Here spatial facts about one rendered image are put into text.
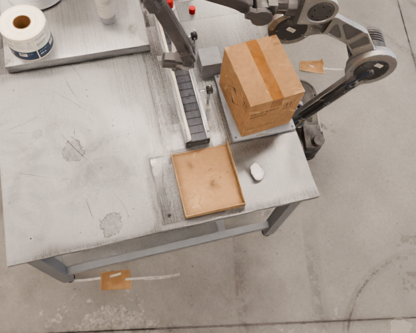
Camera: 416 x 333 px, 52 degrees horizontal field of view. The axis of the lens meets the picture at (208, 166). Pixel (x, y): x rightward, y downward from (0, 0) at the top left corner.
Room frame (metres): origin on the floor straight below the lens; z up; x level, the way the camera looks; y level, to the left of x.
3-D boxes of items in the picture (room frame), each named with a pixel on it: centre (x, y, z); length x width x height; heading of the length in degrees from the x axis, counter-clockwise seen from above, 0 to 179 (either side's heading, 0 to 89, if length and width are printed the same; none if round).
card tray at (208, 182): (0.67, -0.01, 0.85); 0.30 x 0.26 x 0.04; 23
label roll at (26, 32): (1.17, 0.92, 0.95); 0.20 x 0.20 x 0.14
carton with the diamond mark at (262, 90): (1.08, -0.16, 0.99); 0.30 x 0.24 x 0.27; 29
